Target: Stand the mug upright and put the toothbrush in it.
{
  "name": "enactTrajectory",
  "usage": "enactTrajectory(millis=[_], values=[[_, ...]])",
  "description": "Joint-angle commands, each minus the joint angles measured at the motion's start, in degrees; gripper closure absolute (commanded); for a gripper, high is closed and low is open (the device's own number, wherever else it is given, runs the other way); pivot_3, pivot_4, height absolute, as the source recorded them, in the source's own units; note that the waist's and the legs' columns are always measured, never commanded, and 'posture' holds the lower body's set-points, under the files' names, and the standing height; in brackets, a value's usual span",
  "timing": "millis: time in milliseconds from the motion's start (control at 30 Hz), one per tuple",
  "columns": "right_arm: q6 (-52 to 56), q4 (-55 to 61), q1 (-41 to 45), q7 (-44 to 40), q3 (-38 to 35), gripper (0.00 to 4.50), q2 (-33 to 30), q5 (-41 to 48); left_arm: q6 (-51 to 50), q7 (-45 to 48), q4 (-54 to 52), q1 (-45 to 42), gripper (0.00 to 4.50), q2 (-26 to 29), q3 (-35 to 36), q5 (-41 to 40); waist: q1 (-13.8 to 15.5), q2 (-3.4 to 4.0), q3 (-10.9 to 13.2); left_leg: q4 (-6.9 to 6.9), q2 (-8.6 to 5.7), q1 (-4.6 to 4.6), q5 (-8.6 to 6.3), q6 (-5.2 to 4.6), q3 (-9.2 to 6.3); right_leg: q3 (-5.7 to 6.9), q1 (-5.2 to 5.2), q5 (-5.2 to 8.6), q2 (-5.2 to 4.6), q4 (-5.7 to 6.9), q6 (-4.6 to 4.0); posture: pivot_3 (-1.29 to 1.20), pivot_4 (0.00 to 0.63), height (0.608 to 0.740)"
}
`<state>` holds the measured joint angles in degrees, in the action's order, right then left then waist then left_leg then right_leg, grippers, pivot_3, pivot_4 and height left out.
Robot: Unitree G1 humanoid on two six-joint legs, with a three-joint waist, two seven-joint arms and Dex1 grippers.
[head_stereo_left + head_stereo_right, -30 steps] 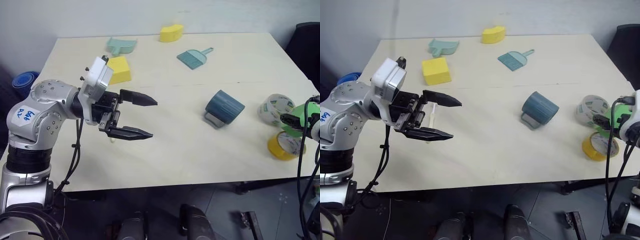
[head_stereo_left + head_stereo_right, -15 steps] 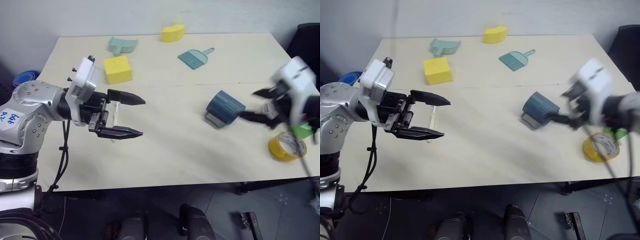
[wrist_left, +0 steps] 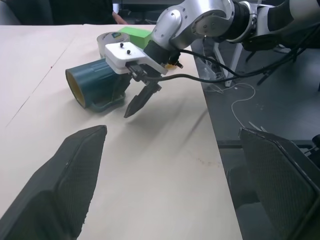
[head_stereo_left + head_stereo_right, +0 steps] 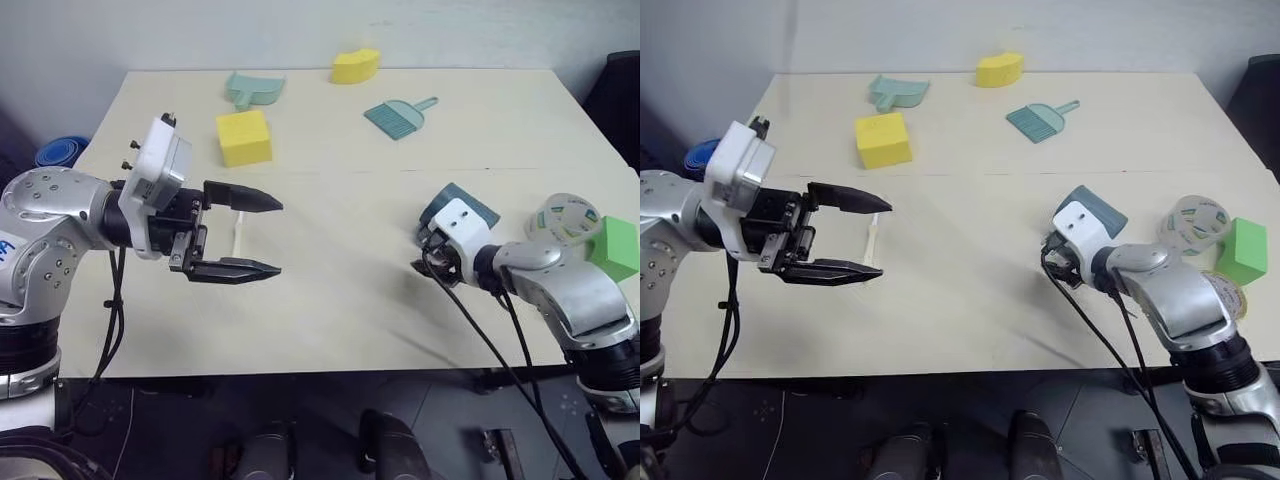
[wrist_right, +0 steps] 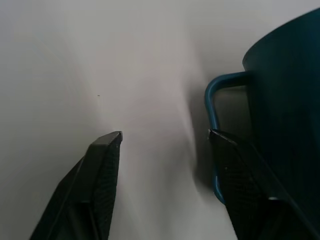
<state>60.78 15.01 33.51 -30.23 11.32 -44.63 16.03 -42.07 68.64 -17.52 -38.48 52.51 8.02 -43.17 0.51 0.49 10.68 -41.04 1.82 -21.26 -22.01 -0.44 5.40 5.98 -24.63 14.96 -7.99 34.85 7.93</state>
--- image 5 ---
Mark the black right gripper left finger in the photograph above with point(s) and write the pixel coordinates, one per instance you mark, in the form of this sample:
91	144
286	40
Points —
85	190

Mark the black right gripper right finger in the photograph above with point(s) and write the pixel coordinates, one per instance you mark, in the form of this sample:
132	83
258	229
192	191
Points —
246	190

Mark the dark teal mug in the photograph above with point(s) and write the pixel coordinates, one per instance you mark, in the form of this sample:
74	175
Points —
287	105

